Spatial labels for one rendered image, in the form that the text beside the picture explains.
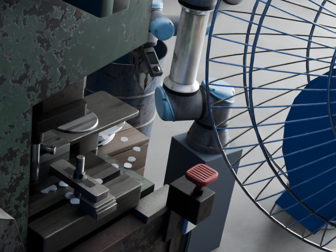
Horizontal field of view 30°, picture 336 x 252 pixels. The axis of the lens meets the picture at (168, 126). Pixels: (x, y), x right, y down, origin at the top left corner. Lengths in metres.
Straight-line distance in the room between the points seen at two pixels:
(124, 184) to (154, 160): 1.39
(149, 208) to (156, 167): 1.31
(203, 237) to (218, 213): 0.11
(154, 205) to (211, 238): 0.87
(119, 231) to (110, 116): 0.30
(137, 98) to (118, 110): 1.07
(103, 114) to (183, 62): 0.44
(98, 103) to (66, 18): 0.55
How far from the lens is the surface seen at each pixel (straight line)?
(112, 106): 1.63
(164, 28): 2.16
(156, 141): 3.00
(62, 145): 1.45
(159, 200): 1.55
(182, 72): 1.95
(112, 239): 1.45
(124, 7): 1.06
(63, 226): 1.34
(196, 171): 1.46
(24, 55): 1.08
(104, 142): 2.26
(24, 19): 1.06
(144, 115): 2.77
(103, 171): 1.51
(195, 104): 2.02
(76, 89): 1.40
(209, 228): 2.33
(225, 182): 2.23
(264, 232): 2.59
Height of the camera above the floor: 1.57
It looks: 30 degrees down
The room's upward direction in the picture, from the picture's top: 9 degrees clockwise
